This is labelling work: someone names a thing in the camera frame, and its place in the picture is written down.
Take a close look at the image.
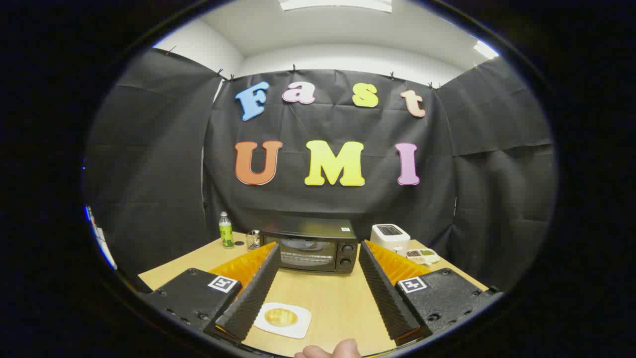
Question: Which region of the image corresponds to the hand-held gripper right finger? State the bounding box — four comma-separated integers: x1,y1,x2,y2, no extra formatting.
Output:
359,240,500,347

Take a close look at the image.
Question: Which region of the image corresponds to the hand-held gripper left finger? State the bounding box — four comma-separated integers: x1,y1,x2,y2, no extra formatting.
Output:
141,242,282,344

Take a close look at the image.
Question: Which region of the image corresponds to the golden bread roll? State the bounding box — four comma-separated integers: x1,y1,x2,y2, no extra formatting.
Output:
264,308,299,327

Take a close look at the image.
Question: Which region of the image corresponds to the black toaster oven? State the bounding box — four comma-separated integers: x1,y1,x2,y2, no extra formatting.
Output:
259,217,359,274

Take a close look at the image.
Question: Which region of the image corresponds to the white pop-up toaster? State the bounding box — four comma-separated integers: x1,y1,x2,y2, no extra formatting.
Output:
370,224,411,257

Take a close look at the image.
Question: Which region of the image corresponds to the white divided snack tray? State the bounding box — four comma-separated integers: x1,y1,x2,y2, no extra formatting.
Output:
406,248,441,266

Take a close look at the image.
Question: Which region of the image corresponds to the white square plate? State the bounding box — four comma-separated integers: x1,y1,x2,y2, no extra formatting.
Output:
253,302,312,340

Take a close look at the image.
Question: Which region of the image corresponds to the green label plastic bottle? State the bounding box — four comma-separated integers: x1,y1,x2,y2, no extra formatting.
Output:
219,211,235,249

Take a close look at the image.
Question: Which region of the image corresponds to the black backdrop cloth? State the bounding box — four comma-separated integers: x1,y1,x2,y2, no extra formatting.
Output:
84,47,556,294

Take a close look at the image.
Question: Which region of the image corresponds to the small ceiling light panel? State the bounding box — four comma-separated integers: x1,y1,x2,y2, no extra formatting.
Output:
474,40,499,60

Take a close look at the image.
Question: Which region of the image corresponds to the large ceiling light panel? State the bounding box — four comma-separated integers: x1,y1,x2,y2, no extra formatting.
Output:
278,0,393,13

